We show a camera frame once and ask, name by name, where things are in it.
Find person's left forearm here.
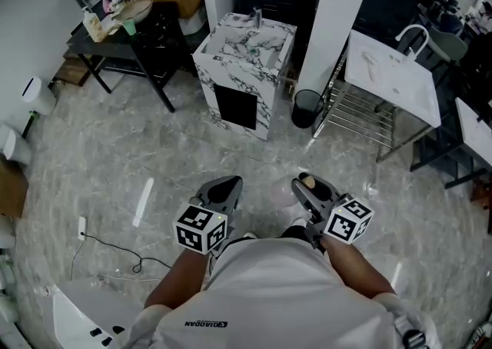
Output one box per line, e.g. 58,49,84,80
144,245,211,311

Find brown wooden board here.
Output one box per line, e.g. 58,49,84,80
52,56,94,88

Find white marble sink countertop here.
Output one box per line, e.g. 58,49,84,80
191,12,298,141

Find white rounded container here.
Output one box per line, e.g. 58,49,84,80
0,122,33,166

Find flat brown cardboard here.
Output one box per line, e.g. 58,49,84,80
0,158,30,220

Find black marble side table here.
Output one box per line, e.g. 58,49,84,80
65,1,185,113

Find black floor cable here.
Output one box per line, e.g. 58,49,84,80
70,231,172,283

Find white ceramic sink basin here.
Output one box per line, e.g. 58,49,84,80
344,28,442,128

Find metal rack stand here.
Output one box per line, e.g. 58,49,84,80
311,55,443,164

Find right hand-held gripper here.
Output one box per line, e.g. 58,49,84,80
291,177,375,253

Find person's right forearm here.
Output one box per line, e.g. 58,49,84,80
321,235,397,301

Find white plastic bucket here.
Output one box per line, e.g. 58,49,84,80
178,8,209,37

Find pink bottle with tan cap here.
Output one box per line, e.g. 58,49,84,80
271,171,317,210

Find person's white t-shirt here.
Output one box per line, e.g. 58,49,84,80
122,238,443,349

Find person's black trousers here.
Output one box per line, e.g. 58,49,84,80
279,224,311,244

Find cream pump soap bottle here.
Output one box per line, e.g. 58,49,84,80
81,6,107,44

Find white rounded trash can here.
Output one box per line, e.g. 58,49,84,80
21,77,58,117

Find grey-green chair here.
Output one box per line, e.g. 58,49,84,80
427,25,469,65

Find white curved faucet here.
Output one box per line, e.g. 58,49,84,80
395,24,431,62

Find steel wok with wooden handle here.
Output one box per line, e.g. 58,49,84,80
110,0,154,25

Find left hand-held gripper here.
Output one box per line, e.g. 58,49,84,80
172,175,244,255

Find black mesh waste bin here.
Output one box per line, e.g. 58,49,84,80
291,88,326,129

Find pink toothbrush cup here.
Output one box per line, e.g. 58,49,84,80
101,0,126,15

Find grey strap buckle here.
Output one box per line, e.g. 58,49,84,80
395,316,428,349

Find white table with black frame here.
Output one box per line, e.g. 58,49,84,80
409,96,492,191

